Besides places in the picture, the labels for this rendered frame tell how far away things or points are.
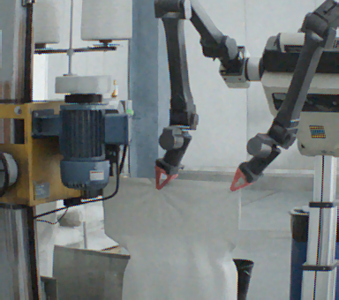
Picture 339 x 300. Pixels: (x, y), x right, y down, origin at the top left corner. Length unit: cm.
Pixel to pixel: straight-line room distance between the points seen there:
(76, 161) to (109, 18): 46
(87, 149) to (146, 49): 908
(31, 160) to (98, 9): 51
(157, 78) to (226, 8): 129
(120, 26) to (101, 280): 116
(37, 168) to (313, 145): 108
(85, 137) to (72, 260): 101
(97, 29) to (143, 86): 896
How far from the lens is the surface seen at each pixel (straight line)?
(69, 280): 353
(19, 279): 272
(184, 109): 282
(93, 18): 272
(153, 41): 1160
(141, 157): 1171
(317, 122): 314
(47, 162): 272
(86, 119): 259
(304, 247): 498
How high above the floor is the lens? 141
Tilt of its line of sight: 3 degrees down
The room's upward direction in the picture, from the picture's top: straight up
